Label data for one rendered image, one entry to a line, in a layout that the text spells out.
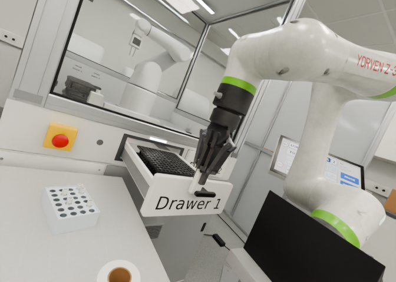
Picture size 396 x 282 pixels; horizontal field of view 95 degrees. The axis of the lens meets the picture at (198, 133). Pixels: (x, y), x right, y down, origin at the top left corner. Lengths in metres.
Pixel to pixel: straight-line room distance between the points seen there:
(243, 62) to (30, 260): 0.55
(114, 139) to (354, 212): 0.79
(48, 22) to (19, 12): 3.36
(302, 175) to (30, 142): 0.90
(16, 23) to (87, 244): 3.76
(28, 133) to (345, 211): 0.94
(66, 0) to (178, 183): 0.59
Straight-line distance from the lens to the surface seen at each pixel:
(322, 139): 0.78
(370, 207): 0.73
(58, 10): 0.71
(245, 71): 0.45
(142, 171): 0.57
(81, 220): 0.51
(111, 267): 0.41
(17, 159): 0.77
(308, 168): 0.78
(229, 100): 0.44
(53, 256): 0.48
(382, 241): 3.33
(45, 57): 0.70
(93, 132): 0.73
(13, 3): 4.09
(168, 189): 0.49
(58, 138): 0.66
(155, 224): 1.04
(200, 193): 0.50
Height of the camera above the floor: 1.09
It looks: 5 degrees down
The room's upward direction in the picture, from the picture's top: 22 degrees clockwise
